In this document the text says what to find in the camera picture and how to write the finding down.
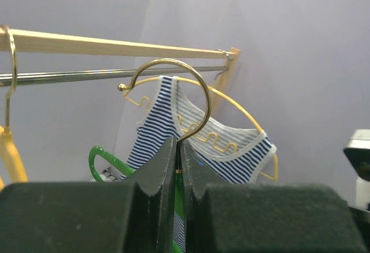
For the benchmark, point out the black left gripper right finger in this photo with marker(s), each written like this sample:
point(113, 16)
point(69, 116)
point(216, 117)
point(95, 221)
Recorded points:
point(260, 215)

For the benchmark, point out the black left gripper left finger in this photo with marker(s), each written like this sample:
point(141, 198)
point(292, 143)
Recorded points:
point(133, 215)

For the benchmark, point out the navy white striped tank top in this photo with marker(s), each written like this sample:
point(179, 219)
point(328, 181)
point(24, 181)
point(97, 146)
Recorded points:
point(218, 163)

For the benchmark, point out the wooden yellow curved hanger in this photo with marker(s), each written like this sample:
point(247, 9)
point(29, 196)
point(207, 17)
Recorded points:
point(231, 102)

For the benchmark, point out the yellow plastic hanger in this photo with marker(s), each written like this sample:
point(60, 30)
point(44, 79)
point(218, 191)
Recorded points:
point(9, 151)

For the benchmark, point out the wooden clothes rack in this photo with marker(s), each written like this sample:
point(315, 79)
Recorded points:
point(22, 41)

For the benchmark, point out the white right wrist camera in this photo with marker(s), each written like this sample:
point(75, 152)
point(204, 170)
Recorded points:
point(357, 153)

